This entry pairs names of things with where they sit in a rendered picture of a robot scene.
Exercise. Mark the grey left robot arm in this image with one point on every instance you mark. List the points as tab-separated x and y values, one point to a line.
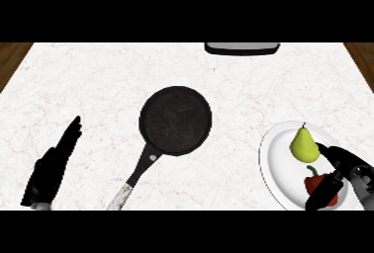
41	207

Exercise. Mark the white plate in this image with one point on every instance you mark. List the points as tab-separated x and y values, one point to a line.
282	164

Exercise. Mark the yellow-green pear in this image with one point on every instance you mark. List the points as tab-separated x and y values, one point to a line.
303	148

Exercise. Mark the red bell pepper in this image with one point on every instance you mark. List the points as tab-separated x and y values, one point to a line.
315	184

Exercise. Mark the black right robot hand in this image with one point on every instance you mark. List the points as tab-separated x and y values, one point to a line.
340	164

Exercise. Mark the black frying pan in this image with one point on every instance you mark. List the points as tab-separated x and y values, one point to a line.
173	123

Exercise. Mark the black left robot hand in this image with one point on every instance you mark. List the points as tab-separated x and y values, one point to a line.
50	168

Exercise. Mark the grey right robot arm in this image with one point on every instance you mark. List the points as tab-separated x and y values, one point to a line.
363	187

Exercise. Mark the grey and black appliance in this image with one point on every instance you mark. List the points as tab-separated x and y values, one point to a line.
241	48

